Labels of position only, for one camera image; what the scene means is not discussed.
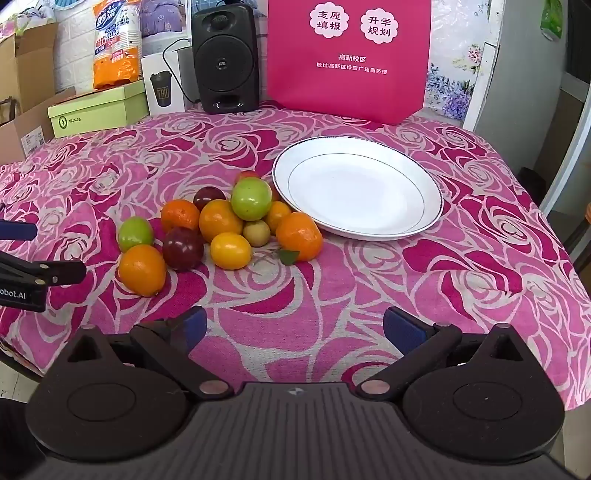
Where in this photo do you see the black speaker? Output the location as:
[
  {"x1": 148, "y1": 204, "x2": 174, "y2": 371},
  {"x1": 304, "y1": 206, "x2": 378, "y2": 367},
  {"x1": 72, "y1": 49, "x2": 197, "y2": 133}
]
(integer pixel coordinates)
[{"x1": 191, "y1": 4, "x2": 260, "y2": 115}]

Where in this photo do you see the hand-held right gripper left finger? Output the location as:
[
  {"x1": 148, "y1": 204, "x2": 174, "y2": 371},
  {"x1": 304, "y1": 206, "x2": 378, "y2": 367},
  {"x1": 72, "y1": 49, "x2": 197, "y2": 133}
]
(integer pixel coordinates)
[{"x1": 67, "y1": 305, "x2": 234, "y2": 401}]

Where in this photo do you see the small green apple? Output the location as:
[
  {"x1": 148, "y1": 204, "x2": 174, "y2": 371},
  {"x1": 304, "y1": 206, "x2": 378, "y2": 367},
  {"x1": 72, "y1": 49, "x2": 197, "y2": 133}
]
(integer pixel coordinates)
[{"x1": 117, "y1": 217, "x2": 154, "y2": 253}]

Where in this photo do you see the green packet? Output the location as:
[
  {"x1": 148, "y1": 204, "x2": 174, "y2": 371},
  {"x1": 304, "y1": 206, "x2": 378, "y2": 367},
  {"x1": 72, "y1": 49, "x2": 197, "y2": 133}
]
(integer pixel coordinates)
[{"x1": 542, "y1": 0, "x2": 564, "y2": 40}]

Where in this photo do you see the floral cloth bundle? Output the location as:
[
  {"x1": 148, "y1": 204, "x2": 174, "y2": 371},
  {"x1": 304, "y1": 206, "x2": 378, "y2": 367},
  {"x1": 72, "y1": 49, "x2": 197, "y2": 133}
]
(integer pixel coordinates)
[{"x1": 0, "y1": 0, "x2": 58, "y2": 40}]

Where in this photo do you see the black bin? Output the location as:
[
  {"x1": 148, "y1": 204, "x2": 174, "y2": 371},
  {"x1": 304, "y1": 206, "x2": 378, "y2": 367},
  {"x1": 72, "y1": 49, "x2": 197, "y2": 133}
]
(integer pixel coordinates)
[{"x1": 517, "y1": 167, "x2": 548, "y2": 204}]

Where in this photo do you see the light green box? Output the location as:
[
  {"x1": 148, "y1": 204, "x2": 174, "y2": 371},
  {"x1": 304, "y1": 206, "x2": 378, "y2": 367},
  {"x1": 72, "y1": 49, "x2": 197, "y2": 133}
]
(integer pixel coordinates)
[{"x1": 47, "y1": 80, "x2": 151, "y2": 139}]

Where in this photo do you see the purple bedding poster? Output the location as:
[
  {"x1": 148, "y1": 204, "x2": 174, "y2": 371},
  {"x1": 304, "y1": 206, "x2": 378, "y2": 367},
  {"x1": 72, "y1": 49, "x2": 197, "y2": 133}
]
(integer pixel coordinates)
[{"x1": 139, "y1": 0, "x2": 192, "y2": 56}]

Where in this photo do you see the tangerine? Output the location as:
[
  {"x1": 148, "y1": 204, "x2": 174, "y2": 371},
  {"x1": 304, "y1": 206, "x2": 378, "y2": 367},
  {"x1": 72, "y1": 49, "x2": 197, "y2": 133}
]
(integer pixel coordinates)
[
  {"x1": 276, "y1": 211, "x2": 324, "y2": 262},
  {"x1": 160, "y1": 199, "x2": 201, "y2": 233}
]

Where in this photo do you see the yellow orange citrus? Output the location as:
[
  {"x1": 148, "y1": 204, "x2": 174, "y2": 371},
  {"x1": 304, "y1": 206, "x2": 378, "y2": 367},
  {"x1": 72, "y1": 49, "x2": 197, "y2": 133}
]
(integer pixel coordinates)
[{"x1": 210, "y1": 232, "x2": 252, "y2": 271}]

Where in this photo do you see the magenta bag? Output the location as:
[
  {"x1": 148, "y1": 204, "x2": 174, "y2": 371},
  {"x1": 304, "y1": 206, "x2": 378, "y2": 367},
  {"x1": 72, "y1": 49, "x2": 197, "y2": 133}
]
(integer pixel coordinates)
[{"x1": 267, "y1": 0, "x2": 432, "y2": 126}]

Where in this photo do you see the round orange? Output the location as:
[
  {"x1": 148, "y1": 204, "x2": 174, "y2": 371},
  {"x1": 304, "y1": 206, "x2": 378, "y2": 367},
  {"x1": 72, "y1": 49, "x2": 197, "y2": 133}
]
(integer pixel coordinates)
[{"x1": 198, "y1": 199, "x2": 244, "y2": 244}]

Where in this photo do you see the small orange citrus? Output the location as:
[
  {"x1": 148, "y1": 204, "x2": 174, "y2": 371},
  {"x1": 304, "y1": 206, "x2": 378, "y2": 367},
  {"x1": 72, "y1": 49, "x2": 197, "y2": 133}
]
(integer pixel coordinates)
[{"x1": 264, "y1": 200, "x2": 293, "y2": 236}]

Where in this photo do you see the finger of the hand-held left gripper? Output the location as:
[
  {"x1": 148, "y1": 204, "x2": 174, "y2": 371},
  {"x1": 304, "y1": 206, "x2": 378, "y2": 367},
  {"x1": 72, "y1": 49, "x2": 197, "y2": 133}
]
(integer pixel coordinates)
[
  {"x1": 0, "y1": 250, "x2": 88, "y2": 289},
  {"x1": 0, "y1": 220, "x2": 38, "y2": 241}
]

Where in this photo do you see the smooth orange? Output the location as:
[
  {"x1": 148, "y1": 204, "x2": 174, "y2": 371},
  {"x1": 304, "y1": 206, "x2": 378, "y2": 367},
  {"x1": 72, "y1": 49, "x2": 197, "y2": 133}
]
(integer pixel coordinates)
[{"x1": 119, "y1": 244, "x2": 168, "y2": 297}]

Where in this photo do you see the white box with cup print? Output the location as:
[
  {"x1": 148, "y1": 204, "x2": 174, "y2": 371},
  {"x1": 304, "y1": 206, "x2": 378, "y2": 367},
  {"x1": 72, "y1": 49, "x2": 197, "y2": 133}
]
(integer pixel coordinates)
[{"x1": 141, "y1": 53, "x2": 188, "y2": 117}]

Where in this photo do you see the black speaker cable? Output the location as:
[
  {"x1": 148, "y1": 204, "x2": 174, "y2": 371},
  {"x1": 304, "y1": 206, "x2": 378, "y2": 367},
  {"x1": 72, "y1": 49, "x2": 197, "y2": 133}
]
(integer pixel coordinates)
[{"x1": 161, "y1": 38, "x2": 202, "y2": 105}]

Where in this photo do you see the small dark plum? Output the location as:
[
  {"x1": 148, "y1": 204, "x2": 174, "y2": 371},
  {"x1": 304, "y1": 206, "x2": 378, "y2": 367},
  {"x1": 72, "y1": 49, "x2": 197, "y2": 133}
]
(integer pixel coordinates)
[{"x1": 192, "y1": 187, "x2": 227, "y2": 212}]

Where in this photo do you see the white plate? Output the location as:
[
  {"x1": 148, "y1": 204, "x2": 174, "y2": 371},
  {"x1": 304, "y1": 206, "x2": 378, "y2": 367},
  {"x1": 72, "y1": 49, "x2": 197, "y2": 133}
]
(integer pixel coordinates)
[{"x1": 271, "y1": 136, "x2": 445, "y2": 241}]

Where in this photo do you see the flat cardboard box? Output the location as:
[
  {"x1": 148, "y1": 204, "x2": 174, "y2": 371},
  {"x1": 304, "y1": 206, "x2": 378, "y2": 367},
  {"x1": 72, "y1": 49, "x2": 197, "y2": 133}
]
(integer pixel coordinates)
[{"x1": 0, "y1": 87, "x2": 77, "y2": 164}]

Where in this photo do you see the orange packet of paper cups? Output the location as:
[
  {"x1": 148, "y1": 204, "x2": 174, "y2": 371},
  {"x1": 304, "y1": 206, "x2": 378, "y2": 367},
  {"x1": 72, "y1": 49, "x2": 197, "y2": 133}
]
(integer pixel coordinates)
[{"x1": 91, "y1": 0, "x2": 141, "y2": 90}]

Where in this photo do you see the large green apple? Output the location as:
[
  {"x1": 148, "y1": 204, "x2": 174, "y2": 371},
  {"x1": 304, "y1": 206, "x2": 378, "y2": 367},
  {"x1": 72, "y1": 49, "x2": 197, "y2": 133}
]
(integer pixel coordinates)
[{"x1": 231, "y1": 178, "x2": 273, "y2": 221}]

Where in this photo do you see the large dark red plum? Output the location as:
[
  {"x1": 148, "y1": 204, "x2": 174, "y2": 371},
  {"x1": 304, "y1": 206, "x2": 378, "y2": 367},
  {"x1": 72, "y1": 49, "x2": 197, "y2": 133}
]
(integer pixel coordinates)
[{"x1": 161, "y1": 226, "x2": 205, "y2": 272}]

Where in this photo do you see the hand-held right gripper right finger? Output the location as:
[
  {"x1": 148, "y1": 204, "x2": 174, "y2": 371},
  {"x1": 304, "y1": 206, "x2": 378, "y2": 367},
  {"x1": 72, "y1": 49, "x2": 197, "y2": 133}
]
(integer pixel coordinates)
[{"x1": 355, "y1": 307, "x2": 527, "y2": 401}]

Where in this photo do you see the pink rose tablecloth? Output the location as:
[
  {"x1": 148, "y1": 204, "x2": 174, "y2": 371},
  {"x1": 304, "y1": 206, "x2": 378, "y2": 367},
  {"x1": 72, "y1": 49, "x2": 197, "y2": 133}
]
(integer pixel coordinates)
[{"x1": 0, "y1": 99, "x2": 591, "y2": 411}]

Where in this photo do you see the floral printed sheet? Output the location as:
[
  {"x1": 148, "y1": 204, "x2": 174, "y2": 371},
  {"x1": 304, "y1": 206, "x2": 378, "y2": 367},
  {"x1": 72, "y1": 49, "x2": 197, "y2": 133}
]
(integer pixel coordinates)
[{"x1": 425, "y1": 0, "x2": 502, "y2": 123}]

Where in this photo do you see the small yellow plum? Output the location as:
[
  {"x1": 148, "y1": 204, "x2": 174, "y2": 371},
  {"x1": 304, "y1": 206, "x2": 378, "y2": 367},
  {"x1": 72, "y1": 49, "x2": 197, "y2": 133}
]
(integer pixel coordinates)
[{"x1": 242, "y1": 220, "x2": 271, "y2": 247}]

